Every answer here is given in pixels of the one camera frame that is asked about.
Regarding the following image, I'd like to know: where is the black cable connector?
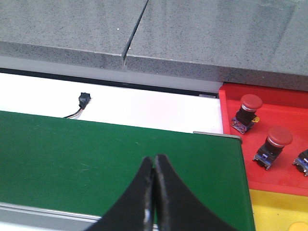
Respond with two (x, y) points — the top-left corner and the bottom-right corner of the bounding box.
(64, 92), (91, 119)

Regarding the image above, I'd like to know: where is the grey stone counter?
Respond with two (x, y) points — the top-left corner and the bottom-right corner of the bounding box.
(0, 0), (308, 91)

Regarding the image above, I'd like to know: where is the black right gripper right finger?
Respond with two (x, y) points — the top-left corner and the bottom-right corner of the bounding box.
(154, 154), (236, 231)

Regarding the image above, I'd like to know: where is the red tray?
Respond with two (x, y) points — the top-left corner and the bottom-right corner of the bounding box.
(219, 83), (308, 196)

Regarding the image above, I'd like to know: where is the green conveyor belt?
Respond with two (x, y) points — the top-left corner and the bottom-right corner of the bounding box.
(0, 111), (255, 231)

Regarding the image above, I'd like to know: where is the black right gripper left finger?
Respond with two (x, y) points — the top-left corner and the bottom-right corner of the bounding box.
(87, 157), (154, 231)

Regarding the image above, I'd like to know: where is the red push button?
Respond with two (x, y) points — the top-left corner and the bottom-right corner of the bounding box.
(253, 126), (293, 170)
(293, 150), (308, 177)
(231, 94), (263, 134)

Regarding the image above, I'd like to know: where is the aluminium conveyor frame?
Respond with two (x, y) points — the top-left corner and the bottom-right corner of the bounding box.
(0, 132), (242, 231)

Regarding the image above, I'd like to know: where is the yellow tray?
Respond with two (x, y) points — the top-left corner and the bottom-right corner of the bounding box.
(250, 190), (308, 231)

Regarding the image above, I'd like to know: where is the yellow push button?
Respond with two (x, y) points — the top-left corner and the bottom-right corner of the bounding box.
(288, 222), (308, 231)

